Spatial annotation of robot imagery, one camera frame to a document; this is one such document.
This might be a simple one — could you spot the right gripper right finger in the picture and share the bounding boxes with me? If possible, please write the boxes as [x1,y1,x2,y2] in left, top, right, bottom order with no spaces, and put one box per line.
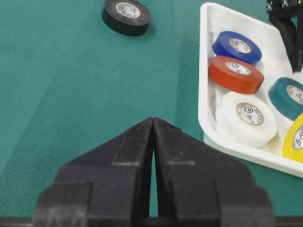
[153,118,276,227]

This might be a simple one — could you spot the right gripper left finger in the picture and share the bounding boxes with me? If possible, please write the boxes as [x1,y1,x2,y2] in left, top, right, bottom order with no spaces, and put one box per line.
[33,118,153,227]

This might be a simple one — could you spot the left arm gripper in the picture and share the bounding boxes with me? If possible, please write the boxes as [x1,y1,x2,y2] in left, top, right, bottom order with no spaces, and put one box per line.
[266,0,303,72]

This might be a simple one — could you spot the red tape roll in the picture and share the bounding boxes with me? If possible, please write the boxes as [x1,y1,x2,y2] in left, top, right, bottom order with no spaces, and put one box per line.
[208,56,265,95]

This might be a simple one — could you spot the yellow tape roll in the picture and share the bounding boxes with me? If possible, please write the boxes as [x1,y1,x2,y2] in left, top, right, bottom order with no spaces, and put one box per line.
[283,114,303,163]

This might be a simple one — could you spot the blue tape roll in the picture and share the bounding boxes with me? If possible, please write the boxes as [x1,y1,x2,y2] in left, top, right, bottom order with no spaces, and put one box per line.
[213,31,262,65]

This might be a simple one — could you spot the black tape roll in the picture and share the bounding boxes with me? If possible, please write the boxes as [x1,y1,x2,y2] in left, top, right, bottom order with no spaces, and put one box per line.
[102,0,151,36]

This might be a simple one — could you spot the green tape roll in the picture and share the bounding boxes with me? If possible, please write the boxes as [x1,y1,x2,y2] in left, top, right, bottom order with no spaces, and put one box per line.
[268,77,303,121]

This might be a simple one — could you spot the white tape roll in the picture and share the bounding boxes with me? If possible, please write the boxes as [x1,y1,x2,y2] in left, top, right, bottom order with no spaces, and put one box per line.
[215,91,278,148]

